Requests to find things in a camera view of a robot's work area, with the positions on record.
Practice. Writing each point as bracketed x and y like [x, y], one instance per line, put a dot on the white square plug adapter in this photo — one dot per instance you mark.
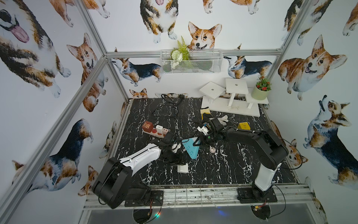
[182, 168]

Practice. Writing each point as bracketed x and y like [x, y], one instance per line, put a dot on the dark red cube plug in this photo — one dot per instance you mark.
[147, 126]

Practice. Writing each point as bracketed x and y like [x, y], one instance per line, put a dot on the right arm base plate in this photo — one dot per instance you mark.
[254, 195]

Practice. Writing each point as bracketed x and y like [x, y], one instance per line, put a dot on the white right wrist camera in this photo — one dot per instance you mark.
[203, 130]

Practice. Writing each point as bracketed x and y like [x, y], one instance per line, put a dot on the green fern white flower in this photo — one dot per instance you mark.
[179, 54]

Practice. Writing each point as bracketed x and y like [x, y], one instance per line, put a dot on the white fabric glove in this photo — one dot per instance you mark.
[223, 120]

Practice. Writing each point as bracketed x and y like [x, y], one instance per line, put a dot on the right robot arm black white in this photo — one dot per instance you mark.
[268, 146]

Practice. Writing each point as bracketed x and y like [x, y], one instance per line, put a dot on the white wooden display stand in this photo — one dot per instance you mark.
[235, 98]

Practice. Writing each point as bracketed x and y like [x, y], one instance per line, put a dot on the teal triangular power strip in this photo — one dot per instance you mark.
[189, 145]

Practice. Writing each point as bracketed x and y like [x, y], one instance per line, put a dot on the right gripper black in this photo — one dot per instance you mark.
[203, 137]

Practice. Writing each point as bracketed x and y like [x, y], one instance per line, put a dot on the yellow cube socket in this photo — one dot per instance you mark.
[244, 126]

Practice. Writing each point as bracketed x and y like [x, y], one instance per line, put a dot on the green pot red flowers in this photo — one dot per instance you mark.
[262, 88]

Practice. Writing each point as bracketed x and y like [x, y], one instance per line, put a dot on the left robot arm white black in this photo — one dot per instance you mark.
[114, 183]

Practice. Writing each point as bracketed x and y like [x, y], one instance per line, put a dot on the white wire wall basket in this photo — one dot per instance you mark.
[201, 61]

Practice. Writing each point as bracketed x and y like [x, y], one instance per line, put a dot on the beige power strip with plugs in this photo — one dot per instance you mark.
[159, 131]

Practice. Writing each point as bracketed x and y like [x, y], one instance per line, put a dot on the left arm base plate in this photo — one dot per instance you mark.
[143, 197]

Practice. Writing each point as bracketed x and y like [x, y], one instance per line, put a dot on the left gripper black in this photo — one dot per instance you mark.
[179, 152]

